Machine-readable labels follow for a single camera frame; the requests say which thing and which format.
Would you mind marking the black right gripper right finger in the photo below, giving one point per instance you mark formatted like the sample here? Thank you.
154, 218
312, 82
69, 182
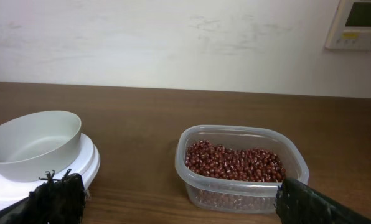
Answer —
298, 203

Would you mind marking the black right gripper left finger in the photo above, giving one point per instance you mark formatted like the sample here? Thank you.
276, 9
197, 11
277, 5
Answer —
55, 201

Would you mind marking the white digital kitchen scale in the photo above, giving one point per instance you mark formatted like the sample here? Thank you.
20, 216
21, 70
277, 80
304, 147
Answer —
86, 164

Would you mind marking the white round bowl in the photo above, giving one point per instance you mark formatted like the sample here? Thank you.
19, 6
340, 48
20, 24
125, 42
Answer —
35, 143

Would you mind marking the clear plastic bean container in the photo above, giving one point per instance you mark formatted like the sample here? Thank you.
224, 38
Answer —
234, 195

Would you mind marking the red azuki beans in container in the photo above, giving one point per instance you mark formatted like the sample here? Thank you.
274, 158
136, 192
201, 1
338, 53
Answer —
248, 165

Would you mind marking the white wall control panel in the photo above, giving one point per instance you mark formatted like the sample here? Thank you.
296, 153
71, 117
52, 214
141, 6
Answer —
351, 26

